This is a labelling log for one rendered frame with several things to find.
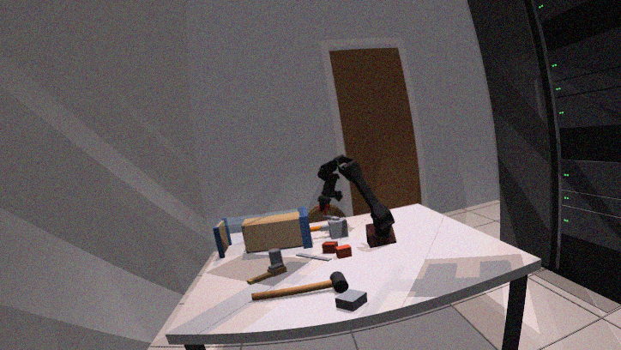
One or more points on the orange-red cube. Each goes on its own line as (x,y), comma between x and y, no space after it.
(343,251)
(329,247)

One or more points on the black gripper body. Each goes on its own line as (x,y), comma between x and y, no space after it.
(327,189)

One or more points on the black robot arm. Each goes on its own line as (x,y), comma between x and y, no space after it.
(380,214)

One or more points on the grey cylinder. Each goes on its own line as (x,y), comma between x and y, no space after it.
(275,256)

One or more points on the wooden-handled mallet with black head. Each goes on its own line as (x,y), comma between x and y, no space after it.
(336,280)

